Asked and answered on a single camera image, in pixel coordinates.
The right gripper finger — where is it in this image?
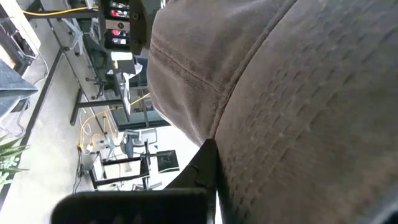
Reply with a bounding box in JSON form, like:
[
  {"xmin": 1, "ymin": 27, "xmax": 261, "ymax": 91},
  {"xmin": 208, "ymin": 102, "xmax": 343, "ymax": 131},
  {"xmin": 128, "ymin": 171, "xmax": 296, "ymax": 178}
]
[{"xmin": 51, "ymin": 138, "xmax": 218, "ymax": 224}]

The tan cap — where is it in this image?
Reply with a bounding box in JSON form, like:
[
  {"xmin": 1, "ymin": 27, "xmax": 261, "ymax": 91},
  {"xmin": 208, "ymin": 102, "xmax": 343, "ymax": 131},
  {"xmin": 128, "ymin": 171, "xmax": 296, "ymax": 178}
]
[{"xmin": 147, "ymin": 0, "xmax": 398, "ymax": 224}]

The black monitor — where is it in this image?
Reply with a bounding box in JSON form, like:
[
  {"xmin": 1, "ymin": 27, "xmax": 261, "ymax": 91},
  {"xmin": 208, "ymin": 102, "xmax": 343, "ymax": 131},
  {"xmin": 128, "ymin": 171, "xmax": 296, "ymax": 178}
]
[{"xmin": 156, "ymin": 149, "xmax": 180, "ymax": 174}]

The grey office chair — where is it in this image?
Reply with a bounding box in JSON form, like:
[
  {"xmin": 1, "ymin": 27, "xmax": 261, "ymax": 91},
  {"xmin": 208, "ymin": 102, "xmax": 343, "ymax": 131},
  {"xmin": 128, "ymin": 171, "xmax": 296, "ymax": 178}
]
[{"xmin": 119, "ymin": 128, "xmax": 159, "ymax": 158}]

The green succulent in black pot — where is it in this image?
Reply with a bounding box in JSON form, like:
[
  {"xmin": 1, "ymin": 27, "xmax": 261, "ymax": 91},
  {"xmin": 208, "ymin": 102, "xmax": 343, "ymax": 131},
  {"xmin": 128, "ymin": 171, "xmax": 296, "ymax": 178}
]
[{"xmin": 0, "ymin": 135, "xmax": 30, "ymax": 191}]

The equipment rack with red lights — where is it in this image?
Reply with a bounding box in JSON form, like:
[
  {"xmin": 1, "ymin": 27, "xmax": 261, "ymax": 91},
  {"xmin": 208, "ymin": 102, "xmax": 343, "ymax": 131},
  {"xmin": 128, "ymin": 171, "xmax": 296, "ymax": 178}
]
[{"xmin": 99, "ymin": 0, "xmax": 131, "ymax": 52}]

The black desk frame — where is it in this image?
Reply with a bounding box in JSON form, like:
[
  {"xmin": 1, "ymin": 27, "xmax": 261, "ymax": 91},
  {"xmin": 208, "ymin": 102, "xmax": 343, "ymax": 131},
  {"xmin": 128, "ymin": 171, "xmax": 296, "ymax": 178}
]
[
  {"xmin": 70, "ymin": 88, "xmax": 131, "ymax": 127},
  {"xmin": 88, "ymin": 139, "xmax": 150, "ymax": 189}
]

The yellow extension cable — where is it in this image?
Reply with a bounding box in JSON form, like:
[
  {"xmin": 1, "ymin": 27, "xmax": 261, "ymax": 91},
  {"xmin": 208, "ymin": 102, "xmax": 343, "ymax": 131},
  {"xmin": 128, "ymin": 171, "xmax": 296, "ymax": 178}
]
[{"xmin": 77, "ymin": 92, "xmax": 152, "ymax": 150}]

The black metal bracket plate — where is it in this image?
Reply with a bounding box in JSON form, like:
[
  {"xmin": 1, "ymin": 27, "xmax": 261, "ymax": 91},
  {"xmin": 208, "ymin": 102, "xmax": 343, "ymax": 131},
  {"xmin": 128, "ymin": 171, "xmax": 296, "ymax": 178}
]
[{"xmin": 129, "ymin": 0, "xmax": 164, "ymax": 56}]

